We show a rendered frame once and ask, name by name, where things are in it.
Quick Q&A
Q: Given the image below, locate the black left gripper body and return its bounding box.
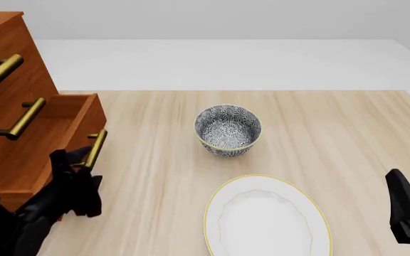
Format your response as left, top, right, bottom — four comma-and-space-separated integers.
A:
49, 149, 103, 218

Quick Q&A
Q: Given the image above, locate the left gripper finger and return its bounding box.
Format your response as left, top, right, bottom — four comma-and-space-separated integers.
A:
80, 170, 104, 193
65, 145, 93, 166

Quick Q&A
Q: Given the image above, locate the short brass drawer handle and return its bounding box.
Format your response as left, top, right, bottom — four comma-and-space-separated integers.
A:
72, 128, 109, 169

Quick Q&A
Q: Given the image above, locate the wooden cabinet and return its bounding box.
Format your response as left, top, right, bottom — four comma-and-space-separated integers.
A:
0, 11, 108, 223

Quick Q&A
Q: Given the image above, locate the white oval plate, yellow rim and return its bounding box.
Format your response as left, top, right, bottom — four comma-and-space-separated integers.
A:
204, 174, 333, 256

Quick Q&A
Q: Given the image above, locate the blue-white patterned bowl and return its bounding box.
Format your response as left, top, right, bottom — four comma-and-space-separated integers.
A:
194, 104, 263, 158

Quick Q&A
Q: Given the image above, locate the mid-length brass drawer handle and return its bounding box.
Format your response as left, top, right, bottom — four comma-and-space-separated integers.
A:
0, 97, 48, 142

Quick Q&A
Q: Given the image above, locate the wooden drawer, longest brass handle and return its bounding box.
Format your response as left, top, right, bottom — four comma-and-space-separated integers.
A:
0, 16, 53, 100

